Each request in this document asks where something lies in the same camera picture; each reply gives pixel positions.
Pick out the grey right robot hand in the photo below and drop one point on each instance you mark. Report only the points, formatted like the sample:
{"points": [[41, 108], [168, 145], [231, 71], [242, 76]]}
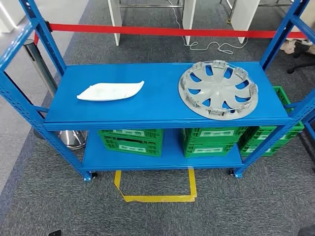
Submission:
{"points": [[308, 231]]}

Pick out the silver plastic wheel hubcap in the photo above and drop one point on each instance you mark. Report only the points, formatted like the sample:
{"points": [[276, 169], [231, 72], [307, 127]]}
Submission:
{"points": [[217, 89]]}

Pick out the blue metal shelf rack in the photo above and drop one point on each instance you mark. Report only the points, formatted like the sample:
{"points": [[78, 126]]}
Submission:
{"points": [[147, 97]]}

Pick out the white curved plastic part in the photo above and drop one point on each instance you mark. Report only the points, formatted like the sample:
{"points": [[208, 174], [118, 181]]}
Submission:
{"points": [[108, 92]]}

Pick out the green plastic crate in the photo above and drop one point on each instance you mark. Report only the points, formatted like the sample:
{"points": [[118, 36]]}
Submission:
{"points": [[192, 143], [251, 135], [152, 143]]}

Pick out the black office chair base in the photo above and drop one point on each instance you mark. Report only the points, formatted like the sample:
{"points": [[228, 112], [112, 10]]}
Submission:
{"points": [[302, 66]]}

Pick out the person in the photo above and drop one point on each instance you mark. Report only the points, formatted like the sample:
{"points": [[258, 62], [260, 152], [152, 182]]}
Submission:
{"points": [[288, 47]]}

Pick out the white desk with steel bars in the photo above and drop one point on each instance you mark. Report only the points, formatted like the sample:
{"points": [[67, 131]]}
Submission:
{"points": [[242, 19], [114, 19]]}

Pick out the red barrier belt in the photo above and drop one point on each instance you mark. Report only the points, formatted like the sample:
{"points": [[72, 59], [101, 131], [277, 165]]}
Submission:
{"points": [[172, 31]]}

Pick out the steel stanchion post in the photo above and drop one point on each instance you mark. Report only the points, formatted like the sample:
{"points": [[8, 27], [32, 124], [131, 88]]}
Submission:
{"points": [[39, 65]]}

